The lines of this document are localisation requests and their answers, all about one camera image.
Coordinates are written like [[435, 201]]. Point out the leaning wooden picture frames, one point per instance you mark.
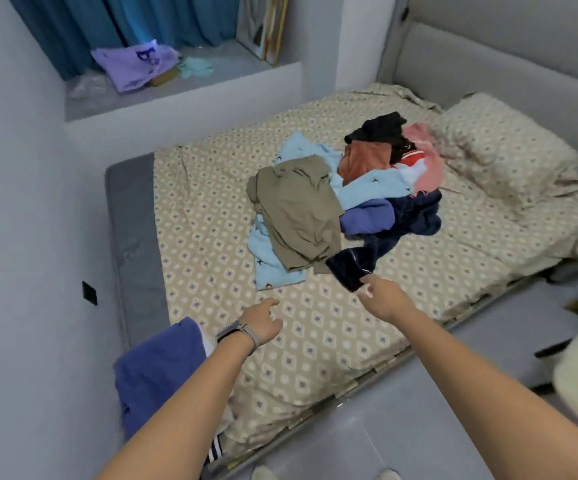
[[264, 25]]

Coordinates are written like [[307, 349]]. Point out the teal small item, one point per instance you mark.
[[196, 68]]

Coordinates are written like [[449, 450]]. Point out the rust brown garment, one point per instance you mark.
[[364, 163]]

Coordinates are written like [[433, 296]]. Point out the white red-striped zip jacket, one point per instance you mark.
[[210, 345]]

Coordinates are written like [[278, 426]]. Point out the person's left forearm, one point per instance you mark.
[[179, 415]]

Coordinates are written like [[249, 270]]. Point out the purple cloth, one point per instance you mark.
[[134, 65]]

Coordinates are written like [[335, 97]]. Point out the light blue fleece pajama pants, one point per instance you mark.
[[269, 260]]

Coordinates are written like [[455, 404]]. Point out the small wooden box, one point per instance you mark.
[[167, 77]]

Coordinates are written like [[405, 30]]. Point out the navy velvet garment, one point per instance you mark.
[[409, 220]]

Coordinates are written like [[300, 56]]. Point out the patterned beige pillow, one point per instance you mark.
[[504, 150]]

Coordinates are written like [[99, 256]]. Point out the grey band wristwatch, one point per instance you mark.
[[239, 333]]

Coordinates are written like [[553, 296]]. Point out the black wall socket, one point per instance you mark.
[[89, 293]]

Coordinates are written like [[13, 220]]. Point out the blue curtain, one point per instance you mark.
[[119, 25]]

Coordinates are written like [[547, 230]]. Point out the light blue fleece garment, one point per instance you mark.
[[384, 185]]

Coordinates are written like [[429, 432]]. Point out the olive green trousers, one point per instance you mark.
[[299, 210]]

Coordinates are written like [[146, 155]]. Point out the person's right forearm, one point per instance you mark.
[[509, 395]]

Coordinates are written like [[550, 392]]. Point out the bed with patterned beige sheet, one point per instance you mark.
[[229, 325]]

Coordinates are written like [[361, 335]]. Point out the pink shirt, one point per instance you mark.
[[429, 160]]

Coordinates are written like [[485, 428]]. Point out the white shoe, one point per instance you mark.
[[389, 474], [265, 473]]

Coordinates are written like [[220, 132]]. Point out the person's right hand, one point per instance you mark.
[[384, 297]]

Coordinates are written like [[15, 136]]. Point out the grey upholstered headboard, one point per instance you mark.
[[509, 65]]

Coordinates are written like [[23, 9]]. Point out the clear plastic bag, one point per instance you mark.
[[89, 87]]

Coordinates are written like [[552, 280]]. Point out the person's left hand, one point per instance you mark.
[[261, 320]]

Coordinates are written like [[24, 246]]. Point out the black garment yellow print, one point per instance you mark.
[[377, 128]]

